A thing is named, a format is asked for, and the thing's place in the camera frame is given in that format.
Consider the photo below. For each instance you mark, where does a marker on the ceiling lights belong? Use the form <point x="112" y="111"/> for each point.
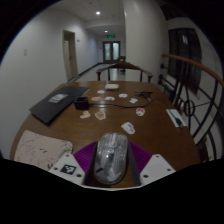
<point x="98" y="13"/>

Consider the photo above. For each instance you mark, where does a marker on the black closed laptop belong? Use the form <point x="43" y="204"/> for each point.
<point x="56" y="103"/>

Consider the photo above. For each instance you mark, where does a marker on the black railing with wooden handrail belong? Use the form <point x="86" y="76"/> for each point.
<point x="186" y="106"/>

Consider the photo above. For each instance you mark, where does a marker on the green exit sign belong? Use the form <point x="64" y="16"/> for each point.
<point x="111" y="35"/>

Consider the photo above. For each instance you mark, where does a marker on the beige side door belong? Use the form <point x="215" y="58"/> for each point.
<point x="70" y="56"/>

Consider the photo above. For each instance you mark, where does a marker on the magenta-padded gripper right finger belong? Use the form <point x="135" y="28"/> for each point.
<point x="156" y="166"/>

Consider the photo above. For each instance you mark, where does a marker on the small white box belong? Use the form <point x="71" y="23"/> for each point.
<point x="112" y="86"/>

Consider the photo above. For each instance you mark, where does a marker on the glass double door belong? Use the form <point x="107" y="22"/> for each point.
<point x="111" y="51"/>

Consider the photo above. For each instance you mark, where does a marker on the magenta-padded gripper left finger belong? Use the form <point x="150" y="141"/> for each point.
<point x="68" y="165"/>

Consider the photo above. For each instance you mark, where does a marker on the black pen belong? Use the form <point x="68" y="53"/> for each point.
<point x="178" y="121"/>

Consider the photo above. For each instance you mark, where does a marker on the white notepad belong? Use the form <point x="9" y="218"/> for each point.
<point x="172" y="117"/>

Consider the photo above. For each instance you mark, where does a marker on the dark window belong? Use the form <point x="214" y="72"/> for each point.
<point x="183" y="56"/>

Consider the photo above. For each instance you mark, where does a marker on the brown wooden chair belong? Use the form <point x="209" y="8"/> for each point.
<point x="124" y="65"/>

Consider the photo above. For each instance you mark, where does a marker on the red and white sticker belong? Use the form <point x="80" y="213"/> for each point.
<point x="140" y="111"/>

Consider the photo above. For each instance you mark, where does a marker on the white wall switch plate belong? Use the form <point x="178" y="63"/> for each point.
<point x="25" y="52"/>

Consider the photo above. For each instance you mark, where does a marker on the small paper sticker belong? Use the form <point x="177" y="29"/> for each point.
<point x="96" y="99"/>
<point x="109" y="98"/>
<point x="133" y="100"/>
<point x="123" y="95"/>
<point x="85" y="114"/>
<point x="128" y="127"/>
<point x="100" y="115"/>
<point x="101" y="91"/>

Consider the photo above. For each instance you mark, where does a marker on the small black box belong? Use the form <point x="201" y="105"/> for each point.
<point x="81" y="103"/>

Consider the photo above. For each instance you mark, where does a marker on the white printed mouse pad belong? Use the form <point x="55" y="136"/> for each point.
<point x="41" y="148"/>

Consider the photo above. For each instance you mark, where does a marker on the clear plastic computer mouse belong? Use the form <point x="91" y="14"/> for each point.
<point x="111" y="160"/>

